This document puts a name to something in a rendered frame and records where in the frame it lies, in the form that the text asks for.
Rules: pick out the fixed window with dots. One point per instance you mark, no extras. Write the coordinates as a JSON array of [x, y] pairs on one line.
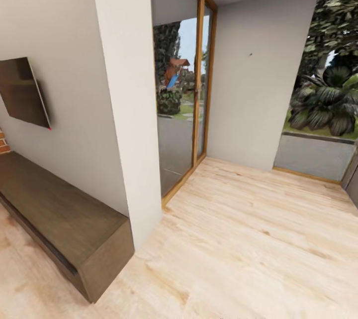
[[319, 136]]

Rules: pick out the cabinet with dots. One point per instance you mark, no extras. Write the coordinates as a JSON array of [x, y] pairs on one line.
[[88, 240]]

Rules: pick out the door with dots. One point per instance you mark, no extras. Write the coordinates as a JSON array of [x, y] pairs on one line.
[[183, 34]]

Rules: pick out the wall mounted tv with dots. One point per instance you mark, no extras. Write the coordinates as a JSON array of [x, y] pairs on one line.
[[20, 93]]

